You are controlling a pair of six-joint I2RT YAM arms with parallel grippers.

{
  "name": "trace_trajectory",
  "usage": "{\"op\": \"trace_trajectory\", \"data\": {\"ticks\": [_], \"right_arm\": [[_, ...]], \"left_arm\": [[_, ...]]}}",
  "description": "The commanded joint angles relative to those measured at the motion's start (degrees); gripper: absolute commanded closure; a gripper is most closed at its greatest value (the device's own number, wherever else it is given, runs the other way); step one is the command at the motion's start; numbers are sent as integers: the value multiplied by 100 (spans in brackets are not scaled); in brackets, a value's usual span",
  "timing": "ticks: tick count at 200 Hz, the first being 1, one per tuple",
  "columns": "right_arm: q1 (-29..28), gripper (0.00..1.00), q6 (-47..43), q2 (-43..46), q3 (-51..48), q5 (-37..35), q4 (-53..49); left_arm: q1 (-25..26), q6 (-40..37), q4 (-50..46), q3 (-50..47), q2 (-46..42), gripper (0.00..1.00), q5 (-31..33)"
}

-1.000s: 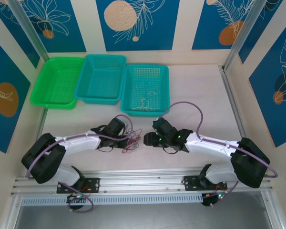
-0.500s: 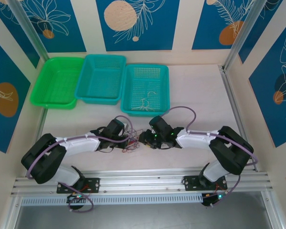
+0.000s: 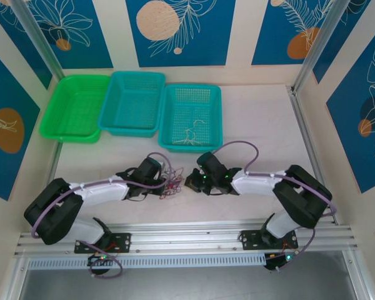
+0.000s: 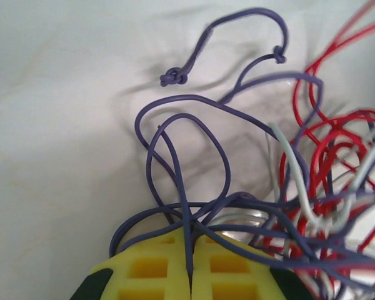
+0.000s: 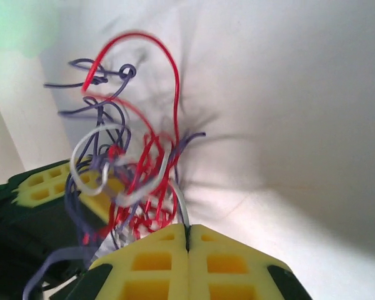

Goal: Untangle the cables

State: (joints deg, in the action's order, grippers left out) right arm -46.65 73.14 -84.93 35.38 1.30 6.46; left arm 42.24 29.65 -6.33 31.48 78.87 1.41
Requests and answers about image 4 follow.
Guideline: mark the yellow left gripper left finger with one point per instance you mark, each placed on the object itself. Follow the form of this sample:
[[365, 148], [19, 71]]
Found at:
[[143, 265]]

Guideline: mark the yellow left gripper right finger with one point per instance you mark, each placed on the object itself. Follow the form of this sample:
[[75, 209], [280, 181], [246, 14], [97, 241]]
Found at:
[[231, 272]]

